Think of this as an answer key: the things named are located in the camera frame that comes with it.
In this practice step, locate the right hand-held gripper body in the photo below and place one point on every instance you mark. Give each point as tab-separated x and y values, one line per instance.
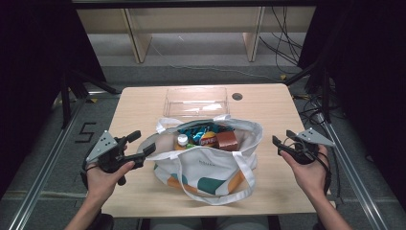
311	137

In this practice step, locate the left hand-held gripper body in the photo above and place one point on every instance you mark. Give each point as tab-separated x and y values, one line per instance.
103	145

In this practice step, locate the green snack packet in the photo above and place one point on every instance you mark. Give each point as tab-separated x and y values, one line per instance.
191	146

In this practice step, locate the brown carton box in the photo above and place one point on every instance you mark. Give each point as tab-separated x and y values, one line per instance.
227	141

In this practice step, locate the white tote bag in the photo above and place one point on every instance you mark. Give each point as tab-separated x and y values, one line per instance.
204	166

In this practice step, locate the blue chip bag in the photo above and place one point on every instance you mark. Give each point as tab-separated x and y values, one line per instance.
208	139

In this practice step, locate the clear plastic box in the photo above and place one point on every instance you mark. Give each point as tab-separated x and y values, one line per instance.
194	102

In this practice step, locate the person's left hand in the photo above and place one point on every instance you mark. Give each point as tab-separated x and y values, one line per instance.
99	183

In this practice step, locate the person's right hand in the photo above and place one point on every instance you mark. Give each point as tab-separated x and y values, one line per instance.
311	177

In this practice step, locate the orange juice bottle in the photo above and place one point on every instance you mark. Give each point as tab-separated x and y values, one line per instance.
182	140

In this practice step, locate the black tripod stand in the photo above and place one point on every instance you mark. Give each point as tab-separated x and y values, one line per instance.
325	92
65	102

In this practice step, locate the black chair part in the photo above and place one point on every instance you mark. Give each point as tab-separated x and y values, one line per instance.
107	223

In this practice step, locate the light wooden desk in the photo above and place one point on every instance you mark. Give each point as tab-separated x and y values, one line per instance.
191	19

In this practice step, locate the aluminium floor rail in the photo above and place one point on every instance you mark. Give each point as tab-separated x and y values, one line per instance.
351	172
44	179

